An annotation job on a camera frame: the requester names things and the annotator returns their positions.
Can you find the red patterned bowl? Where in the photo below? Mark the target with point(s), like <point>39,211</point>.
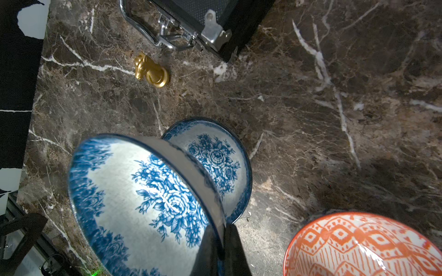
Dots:
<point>360,244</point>

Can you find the black hard carrying case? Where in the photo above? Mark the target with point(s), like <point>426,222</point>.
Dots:
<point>222,28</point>

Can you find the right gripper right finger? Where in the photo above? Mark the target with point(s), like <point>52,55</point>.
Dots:
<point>235,262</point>

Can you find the small gold figurine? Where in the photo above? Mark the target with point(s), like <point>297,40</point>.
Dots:
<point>154,73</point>

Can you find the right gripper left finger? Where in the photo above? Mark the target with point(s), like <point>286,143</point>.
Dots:
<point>208,262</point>

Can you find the blue floral bowl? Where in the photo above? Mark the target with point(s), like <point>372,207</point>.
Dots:
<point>143,205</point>
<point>222,154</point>

